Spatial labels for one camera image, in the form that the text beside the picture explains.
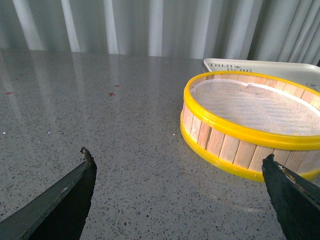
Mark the cream rectangular serving tray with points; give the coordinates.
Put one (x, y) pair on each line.
(301, 73)

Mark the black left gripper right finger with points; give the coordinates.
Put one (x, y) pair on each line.
(295, 200)

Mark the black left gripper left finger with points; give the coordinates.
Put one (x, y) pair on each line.
(60, 212)

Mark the grey pleated curtain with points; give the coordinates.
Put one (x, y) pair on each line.
(262, 30)

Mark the white steamer liner cloth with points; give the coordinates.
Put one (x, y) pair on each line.
(258, 107)

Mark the yellow rimmed wooden steamer basket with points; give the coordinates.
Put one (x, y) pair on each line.
(240, 150)

